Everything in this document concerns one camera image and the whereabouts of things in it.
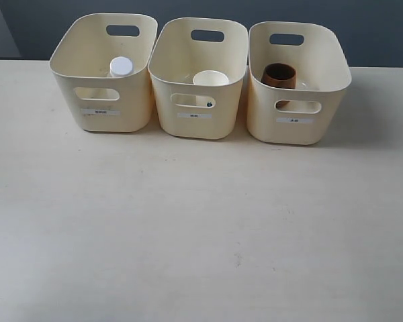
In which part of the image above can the white paper cup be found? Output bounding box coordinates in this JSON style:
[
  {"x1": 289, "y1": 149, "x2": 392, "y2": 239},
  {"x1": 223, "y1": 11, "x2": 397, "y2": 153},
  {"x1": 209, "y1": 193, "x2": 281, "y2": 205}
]
[{"x1": 191, "y1": 70, "x2": 230, "y2": 109}]

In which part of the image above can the brown wooden cup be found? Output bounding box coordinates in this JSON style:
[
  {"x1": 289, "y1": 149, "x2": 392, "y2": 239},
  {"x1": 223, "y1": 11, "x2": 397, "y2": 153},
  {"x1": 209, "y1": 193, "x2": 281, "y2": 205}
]
[{"x1": 261, "y1": 63, "x2": 296, "y2": 89}]

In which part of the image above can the clear plastic bottle white cap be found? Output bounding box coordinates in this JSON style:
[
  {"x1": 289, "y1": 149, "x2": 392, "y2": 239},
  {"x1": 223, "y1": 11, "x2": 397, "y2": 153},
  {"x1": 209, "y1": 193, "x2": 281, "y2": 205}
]
[{"x1": 87, "y1": 56, "x2": 135, "y2": 101}]

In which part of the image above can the cream plastic bin middle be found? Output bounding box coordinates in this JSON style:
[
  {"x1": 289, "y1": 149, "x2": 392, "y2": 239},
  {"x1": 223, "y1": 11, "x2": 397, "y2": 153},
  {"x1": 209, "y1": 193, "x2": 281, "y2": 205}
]
[{"x1": 148, "y1": 17, "x2": 248, "y2": 140}]

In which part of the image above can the cream plastic bin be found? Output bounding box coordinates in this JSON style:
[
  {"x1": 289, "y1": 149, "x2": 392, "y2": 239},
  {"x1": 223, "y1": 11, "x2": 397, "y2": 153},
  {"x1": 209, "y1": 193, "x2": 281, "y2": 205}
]
[
  {"x1": 247, "y1": 21, "x2": 352, "y2": 145},
  {"x1": 148, "y1": 17, "x2": 248, "y2": 140},
  {"x1": 50, "y1": 13, "x2": 158, "y2": 133}
]

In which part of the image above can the cream plastic bin right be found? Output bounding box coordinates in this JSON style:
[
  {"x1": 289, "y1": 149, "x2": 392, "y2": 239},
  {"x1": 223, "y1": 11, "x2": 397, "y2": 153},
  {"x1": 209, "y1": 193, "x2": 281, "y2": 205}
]
[{"x1": 247, "y1": 21, "x2": 352, "y2": 145}]

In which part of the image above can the cream plastic bin left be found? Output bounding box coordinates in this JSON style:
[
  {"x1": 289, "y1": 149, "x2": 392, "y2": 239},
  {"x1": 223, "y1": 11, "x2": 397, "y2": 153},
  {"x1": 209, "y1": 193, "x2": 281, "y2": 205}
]
[{"x1": 50, "y1": 13, "x2": 158, "y2": 133}]

